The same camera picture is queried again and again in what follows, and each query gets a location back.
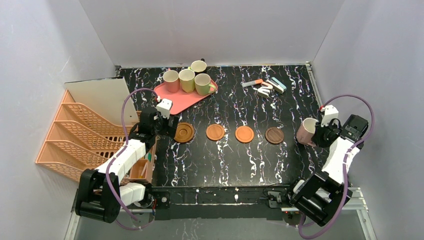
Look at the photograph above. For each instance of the yellow-green mug centre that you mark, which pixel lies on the yellow-green mug centre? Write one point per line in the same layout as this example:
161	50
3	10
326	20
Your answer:
187	80

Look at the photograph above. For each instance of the pink mug large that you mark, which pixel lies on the pink mug large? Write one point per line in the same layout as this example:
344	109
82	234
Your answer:
306	131

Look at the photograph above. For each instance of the pink serving tray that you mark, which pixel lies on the pink serving tray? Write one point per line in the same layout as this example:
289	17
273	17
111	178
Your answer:
181	100

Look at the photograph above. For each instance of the orange white marker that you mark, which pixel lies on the orange white marker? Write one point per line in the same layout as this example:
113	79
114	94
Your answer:
251	83

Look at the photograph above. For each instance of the orange file rack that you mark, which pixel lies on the orange file rack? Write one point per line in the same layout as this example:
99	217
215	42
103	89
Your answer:
78	139

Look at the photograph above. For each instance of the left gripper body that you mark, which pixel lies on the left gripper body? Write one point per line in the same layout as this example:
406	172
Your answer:
169	125

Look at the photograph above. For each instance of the plain brown coaster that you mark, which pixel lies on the plain brown coaster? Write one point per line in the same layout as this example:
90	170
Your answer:
215	132

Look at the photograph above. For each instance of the dark brown wooden coaster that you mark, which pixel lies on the dark brown wooden coaster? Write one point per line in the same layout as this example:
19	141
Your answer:
274	135

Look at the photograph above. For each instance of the green mug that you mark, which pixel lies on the green mug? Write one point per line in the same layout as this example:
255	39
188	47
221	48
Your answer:
203	84

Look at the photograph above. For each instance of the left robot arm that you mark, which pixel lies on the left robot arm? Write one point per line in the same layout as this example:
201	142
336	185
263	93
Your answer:
100	195

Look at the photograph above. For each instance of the orange desk organiser box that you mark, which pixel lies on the orange desk organiser box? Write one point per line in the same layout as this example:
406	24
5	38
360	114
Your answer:
141	168

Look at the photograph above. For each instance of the white board sheet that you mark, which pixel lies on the white board sheet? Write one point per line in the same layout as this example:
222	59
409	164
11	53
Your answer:
105	96

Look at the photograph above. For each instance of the pink mug near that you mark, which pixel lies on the pink mug near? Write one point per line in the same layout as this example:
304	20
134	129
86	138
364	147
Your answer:
171	81

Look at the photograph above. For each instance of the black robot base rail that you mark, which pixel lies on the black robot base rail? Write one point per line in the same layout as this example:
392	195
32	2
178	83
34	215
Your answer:
184	202

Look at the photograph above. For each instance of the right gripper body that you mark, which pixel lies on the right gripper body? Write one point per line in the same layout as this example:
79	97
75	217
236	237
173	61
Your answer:
320	134

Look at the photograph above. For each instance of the brown grooved wooden coaster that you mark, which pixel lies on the brown grooved wooden coaster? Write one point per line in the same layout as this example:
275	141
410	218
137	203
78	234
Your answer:
184	132

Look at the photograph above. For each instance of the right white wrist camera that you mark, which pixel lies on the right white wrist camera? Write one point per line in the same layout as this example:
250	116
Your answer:
328	113

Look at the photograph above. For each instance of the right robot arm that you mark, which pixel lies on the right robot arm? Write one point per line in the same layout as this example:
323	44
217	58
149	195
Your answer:
319	196

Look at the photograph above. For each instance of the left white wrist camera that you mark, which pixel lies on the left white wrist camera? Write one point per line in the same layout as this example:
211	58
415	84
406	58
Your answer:
164	108

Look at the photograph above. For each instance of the black mug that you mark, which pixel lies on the black mug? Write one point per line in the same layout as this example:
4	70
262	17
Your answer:
199	66

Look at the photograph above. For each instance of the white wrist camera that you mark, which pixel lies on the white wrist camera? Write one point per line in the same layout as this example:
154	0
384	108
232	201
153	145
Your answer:
164	108
328	113

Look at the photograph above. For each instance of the light wooden coaster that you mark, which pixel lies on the light wooden coaster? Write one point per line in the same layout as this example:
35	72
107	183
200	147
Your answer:
244	134

